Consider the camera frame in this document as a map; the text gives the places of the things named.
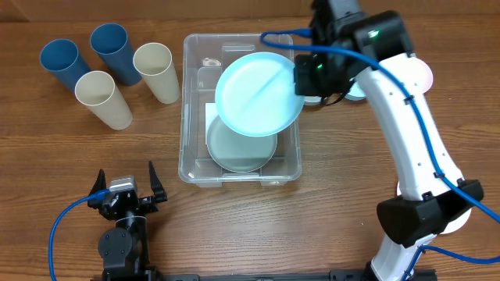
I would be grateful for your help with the beige cup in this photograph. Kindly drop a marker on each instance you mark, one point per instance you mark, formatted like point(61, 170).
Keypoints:
point(98, 92)
point(154, 62)

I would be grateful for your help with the light blue small bowl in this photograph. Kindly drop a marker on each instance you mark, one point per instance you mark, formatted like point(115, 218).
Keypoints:
point(355, 93)

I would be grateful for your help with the blue cup rear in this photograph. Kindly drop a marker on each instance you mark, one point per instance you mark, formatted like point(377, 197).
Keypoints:
point(111, 42)

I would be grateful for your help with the blue cup far left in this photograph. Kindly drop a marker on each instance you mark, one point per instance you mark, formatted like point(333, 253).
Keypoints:
point(64, 61)

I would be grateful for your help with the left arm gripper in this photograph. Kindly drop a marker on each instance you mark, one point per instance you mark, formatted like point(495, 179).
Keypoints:
point(148, 204)

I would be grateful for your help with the grey plate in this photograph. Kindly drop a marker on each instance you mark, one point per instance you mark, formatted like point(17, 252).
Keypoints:
point(236, 152)

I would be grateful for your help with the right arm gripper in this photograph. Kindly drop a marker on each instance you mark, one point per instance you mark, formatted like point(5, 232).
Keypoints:
point(311, 83)

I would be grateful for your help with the pink small bowl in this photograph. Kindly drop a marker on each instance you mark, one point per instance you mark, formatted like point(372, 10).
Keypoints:
point(418, 71)

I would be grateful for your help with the blue cup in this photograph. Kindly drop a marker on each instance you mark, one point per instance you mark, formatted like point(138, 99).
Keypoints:
point(111, 42)
point(64, 61)

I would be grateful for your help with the light blue plate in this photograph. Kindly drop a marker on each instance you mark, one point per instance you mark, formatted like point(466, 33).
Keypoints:
point(255, 95)

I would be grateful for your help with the clear plastic storage bin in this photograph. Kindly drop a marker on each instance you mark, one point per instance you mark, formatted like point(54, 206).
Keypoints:
point(205, 58)

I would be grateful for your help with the grey small bowl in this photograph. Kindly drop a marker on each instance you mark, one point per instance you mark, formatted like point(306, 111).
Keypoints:
point(312, 100)

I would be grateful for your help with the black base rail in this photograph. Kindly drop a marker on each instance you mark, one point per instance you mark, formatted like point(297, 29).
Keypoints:
point(333, 275)

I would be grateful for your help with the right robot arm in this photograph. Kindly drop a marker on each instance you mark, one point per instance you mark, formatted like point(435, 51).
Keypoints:
point(350, 48)

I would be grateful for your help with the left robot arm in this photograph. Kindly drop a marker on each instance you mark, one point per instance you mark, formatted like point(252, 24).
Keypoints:
point(124, 249)

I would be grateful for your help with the pink plate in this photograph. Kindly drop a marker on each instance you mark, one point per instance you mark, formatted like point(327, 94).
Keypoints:
point(441, 213)

